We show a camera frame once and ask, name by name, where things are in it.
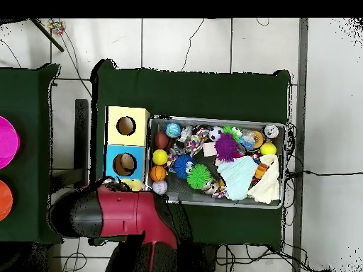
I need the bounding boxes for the purple spiky toy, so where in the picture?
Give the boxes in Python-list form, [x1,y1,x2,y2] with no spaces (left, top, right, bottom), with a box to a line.
[213,132,239,163]

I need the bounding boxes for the yellow plush toy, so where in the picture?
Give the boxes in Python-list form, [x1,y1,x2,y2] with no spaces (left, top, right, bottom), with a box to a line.
[120,178,146,193]

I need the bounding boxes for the light blue waffle cloth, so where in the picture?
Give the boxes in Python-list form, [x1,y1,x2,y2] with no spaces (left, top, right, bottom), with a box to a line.
[217,154,259,201]

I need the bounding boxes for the cream waffle cloth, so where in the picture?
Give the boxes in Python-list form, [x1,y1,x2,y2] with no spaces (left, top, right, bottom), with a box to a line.
[247,154,281,205]

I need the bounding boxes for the wooden box with three holes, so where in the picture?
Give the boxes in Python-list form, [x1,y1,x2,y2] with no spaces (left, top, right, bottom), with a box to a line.
[102,106,150,189]

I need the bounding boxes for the blue spiky ball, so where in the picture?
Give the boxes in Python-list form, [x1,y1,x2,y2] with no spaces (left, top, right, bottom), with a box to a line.
[172,154,196,180]

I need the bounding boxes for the blue globe ball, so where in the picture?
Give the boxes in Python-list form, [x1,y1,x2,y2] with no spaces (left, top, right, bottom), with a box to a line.
[164,122,182,139]

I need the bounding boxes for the brown toy football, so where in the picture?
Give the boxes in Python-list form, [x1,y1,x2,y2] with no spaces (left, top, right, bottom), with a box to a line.
[154,130,172,150]

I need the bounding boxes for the yellow ball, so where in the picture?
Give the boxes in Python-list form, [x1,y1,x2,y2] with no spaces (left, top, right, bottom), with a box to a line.
[152,149,169,166]

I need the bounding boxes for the green spiky toy with eyes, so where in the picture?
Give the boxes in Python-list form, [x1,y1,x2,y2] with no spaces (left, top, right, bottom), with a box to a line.
[186,163,213,190]
[221,125,244,142]

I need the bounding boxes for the orange toy basketball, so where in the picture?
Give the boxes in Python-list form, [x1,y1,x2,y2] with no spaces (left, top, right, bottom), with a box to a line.
[149,165,167,183]

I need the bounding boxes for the black and white soccer ball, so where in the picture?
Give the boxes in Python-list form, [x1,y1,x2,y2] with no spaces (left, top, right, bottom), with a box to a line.
[208,125,224,142]

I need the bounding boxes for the dark green table cloth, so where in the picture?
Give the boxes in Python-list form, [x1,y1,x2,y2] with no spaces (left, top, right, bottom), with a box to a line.
[89,58,291,251]

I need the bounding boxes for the silver drink can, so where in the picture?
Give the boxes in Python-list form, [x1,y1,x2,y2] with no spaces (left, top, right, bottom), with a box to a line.
[263,123,279,140]

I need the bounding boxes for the dark green side table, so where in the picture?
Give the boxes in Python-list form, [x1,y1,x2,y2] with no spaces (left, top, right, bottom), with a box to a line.
[0,63,64,245]

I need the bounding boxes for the pink round object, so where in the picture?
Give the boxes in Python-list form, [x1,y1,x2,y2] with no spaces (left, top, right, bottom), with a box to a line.
[0,115,21,170]

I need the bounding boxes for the small colourful toy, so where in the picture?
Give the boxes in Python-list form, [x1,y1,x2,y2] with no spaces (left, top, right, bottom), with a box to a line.
[47,19,67,36]

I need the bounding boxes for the black pole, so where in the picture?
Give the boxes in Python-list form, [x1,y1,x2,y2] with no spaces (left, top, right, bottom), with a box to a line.
[29,18,65,52]

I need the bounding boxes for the orange round object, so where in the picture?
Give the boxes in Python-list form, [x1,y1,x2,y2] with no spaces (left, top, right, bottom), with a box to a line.
[0,179,14,222]

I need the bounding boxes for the wire mesh bin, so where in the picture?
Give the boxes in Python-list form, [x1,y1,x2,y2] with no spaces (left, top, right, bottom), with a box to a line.
[144,115,287,210]

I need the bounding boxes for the black cable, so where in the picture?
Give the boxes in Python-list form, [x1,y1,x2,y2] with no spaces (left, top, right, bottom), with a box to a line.
[284,169,363,178]

